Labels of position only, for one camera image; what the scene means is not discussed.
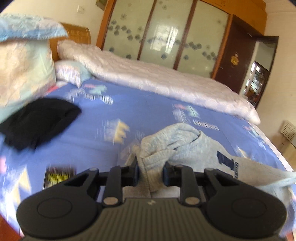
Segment light floral pillow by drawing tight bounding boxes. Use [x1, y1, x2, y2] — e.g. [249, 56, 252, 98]
[54, 60, 92, 88]

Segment dark brown door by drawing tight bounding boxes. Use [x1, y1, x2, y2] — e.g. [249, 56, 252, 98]
[215, 16, 260, 93]

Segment black folded garment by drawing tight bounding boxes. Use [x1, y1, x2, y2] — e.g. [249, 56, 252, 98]
[1, 98, 82, 151]

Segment wooden headboard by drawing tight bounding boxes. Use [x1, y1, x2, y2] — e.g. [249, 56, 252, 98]
[49, 23, 91, 62]

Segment blue patterned bed sheet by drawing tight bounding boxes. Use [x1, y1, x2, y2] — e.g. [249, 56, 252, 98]
[1, 79, 292, 231]

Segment wooden frosted glass wardrobe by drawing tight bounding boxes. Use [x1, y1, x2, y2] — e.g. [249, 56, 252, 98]
[96, 1, 267, 77]

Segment light grey sweatpants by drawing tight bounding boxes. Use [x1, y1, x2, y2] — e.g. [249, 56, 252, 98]
[124, 122, 296, 237]

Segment pastel patterned folded blanket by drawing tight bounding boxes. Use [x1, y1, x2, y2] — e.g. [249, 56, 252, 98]
[1, 14, 68, 121]

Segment pale pink quilted comforter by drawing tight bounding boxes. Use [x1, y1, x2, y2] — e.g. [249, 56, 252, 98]
[57, 40, 260, 125]

